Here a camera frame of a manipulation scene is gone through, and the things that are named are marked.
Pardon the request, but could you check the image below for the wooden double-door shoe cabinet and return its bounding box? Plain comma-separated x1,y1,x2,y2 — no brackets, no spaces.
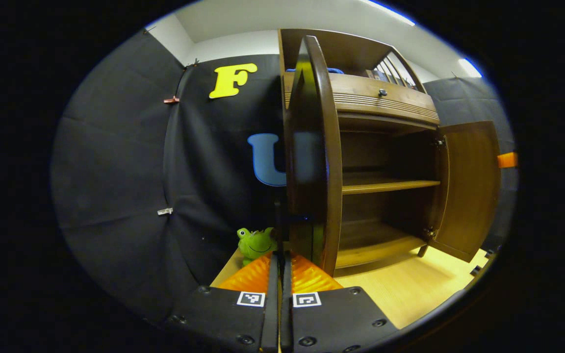
278,28,503,269

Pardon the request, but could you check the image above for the wooden cabinet door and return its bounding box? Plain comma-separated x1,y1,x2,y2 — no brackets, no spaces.
427,121,502,263
285,35,343,277

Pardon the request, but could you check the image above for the wooden drawer front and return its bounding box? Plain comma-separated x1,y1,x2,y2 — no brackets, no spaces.
285,73,440,126

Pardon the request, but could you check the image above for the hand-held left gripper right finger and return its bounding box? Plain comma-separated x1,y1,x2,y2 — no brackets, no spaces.
281,252,401,353

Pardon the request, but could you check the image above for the blue cloth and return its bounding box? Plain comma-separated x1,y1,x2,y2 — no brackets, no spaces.
285,68,344,75

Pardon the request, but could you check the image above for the black backdrop cloth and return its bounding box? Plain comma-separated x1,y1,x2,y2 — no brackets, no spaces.
51,29,517,324

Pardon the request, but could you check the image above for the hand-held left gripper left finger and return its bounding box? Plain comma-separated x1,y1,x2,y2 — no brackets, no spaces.
162,252,281,353

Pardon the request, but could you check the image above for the green frog toy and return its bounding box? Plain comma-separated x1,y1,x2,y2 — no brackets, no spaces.
236,227,278,267

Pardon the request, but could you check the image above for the wooden inner shelf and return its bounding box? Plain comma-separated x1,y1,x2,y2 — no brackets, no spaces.
341,172,441,195

